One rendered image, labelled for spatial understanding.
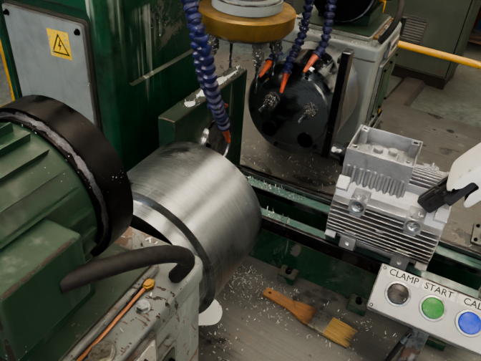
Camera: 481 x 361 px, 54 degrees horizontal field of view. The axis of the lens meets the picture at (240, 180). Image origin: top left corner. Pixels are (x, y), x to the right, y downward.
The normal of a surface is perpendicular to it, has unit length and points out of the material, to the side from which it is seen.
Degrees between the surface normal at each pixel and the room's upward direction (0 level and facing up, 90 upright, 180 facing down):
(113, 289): 0
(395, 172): 90
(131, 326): 0
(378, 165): 90
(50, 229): 0
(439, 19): 90
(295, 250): 90
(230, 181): 36
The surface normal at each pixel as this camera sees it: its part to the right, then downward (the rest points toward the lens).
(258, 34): 0.20, 0.59
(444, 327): -0.25, -0.30
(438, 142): 0.07, -0.80
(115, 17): 0.88, 0.33
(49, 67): -0.47, 0.50
